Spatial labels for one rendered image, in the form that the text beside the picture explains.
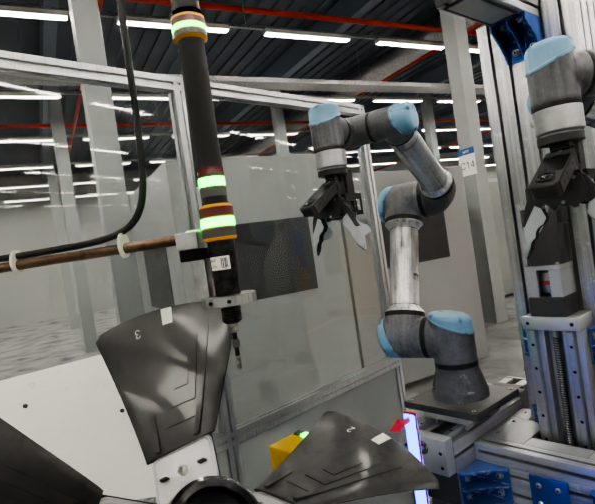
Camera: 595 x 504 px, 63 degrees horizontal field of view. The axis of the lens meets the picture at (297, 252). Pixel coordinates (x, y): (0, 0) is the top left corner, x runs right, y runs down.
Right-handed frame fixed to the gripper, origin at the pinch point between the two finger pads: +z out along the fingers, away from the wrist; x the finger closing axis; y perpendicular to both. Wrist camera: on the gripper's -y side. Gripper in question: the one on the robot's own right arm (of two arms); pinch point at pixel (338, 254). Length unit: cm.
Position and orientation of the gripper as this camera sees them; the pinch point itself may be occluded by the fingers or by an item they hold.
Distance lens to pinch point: 116.2
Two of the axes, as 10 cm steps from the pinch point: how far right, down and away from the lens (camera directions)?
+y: 7.1, -1.2, 6.9
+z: 1.5, 9.9, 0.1
